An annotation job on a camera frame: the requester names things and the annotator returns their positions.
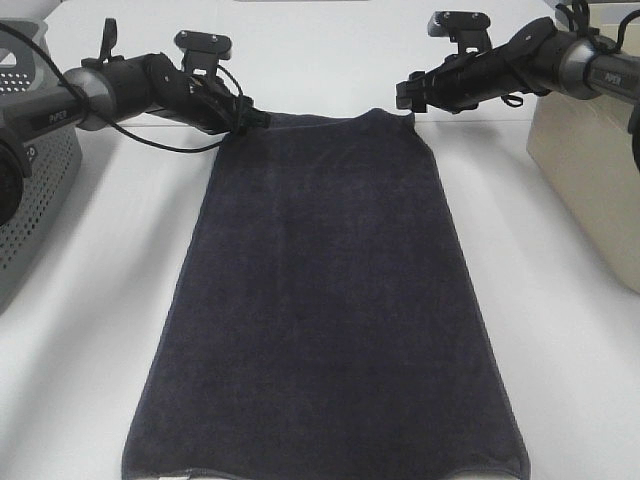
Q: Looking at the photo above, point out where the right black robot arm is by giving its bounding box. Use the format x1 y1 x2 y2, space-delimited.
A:
396 10 639 155

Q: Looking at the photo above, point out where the beige storage box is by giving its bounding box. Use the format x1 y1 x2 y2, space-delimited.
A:
527 1 639 291

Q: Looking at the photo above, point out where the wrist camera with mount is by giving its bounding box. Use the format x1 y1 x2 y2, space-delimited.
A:
174 30 232 78
427 10 492 55

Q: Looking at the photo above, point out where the dark navy towel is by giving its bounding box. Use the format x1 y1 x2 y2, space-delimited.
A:
121 109 531 479

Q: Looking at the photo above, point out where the grey perforated plastic basket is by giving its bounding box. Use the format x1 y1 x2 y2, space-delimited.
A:
1 18 82 308

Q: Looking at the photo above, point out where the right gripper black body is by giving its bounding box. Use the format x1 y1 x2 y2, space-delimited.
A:
395 47 530 114

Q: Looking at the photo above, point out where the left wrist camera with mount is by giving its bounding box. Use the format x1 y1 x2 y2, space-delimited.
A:
174 30 232 78

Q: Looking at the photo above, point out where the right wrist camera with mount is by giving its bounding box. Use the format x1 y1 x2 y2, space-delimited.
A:
427 10 492 55

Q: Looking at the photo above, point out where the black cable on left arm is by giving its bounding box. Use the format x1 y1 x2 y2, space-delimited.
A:
0 22 256 154

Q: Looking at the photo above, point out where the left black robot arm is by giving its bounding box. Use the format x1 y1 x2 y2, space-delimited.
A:
1 54 270 223

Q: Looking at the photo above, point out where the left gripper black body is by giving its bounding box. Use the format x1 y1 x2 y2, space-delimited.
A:
154 54 271 135

